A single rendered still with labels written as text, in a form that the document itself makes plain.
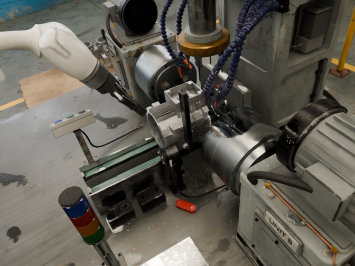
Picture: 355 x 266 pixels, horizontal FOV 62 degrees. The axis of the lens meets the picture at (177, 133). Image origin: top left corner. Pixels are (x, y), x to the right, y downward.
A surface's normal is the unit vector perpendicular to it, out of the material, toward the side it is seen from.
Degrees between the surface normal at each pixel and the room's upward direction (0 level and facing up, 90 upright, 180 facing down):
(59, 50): 81
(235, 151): 43
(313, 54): 3
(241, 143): 28
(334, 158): 49
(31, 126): 0
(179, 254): 0
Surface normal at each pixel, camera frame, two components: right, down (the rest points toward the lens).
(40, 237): -0.11, -0.73
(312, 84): 0.48, 0.55
